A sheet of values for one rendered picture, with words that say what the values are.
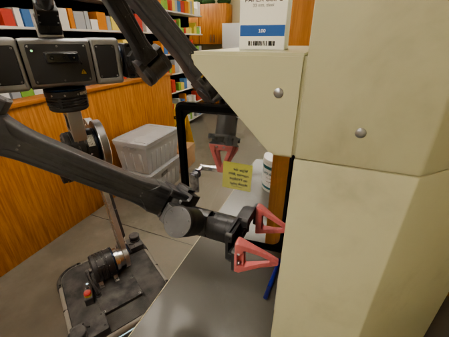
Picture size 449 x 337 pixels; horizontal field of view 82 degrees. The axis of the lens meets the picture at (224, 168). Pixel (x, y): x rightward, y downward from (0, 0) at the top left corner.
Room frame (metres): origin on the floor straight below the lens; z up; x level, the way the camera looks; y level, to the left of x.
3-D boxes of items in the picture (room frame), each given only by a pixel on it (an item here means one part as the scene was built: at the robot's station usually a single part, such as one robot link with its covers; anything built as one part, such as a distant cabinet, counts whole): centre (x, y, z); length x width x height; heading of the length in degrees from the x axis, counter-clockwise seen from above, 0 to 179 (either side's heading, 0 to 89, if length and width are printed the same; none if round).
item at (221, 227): (0.42, -0.01, 1.17); 0.10 x 0.07 x 0.07; 156
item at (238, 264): (0.36, -0.06, 1.18); 0.09 x 0.07 x 0.07; 66
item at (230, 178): (0.58, -0.03, 1.19); 0.30 x 0.01 x 0.40; 73
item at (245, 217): (0.42, -0.08, 1.17); 0.09 x 0.07 x 0.07; 66
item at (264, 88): (0.41, -0.08, 1.46); 0.32 x 0.12 x 0.10; 158
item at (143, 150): (2.56, 0.80, 0.49); 0.60 x 0.42 x 0.33; 158
